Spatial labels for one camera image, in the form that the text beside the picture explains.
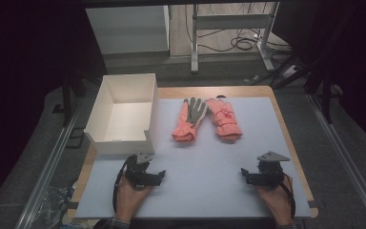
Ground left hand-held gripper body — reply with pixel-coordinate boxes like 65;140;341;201
125;152;155;191

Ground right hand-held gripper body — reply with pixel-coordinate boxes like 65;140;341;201
256;151;291;189

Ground white box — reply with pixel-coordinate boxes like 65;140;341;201
83;73;158;156

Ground pink glove with grey palm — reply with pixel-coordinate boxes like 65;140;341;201
171;96;210;143

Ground pink glove with red print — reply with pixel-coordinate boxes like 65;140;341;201
205;97;244;142

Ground person's left hand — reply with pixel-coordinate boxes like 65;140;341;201
115;176;153;221

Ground person's right hand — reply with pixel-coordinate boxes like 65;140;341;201
255;176;295;226

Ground light blue table mat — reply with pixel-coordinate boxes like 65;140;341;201
74;96;313;219

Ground wooden table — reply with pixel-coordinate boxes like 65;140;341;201
66;85;319;220

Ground clear plastic bag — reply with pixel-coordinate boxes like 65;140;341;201
37;185;78;229

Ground black stand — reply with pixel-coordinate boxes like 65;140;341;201
51;72;88;128
274;52;336;124

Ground white power strip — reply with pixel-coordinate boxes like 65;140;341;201
279;64;298;79

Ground dark curtain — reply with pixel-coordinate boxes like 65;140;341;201
0;0;108;208
271;0;366;154

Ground white cabinet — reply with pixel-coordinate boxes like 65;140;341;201
85;4;172;55

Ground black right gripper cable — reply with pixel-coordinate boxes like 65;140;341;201
280;173;297;219

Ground metal floor rail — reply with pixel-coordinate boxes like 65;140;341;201
13;94;87;229
307;94;366;229

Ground black floor cables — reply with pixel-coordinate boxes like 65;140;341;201
185;4;293;55

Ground white desk frame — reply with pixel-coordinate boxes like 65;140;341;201
190;2;280;74

